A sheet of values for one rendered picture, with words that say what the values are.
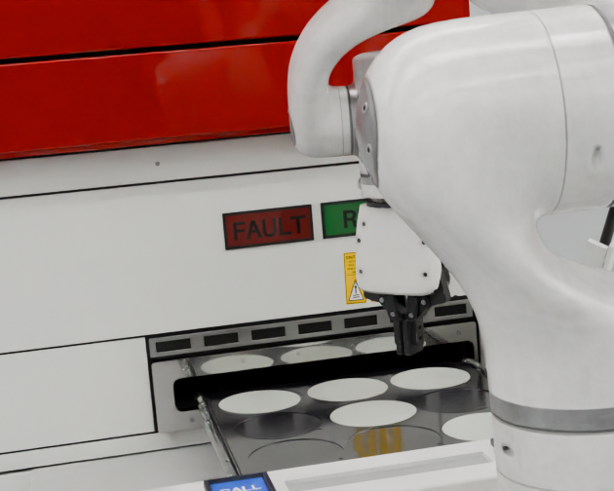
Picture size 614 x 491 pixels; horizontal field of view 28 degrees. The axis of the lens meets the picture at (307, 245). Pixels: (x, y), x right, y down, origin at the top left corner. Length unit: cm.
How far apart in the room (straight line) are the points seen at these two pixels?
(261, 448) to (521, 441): 65
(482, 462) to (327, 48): 44
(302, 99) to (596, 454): 66
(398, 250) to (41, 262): 49
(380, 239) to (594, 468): 66
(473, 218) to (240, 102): 88
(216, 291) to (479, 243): 95
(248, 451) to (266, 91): 46
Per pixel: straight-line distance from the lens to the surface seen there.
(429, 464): 110
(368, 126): 69
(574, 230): 336
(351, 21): 124
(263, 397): 154
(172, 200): 157
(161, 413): 161
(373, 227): 134
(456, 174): 66
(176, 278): 159
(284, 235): 160
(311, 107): 128
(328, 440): 136
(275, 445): 136
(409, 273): 133
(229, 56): 152
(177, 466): 157
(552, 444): 72
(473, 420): 139
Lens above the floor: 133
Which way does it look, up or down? 9 degrees down
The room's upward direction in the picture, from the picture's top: 5 degrees counter-clockwise
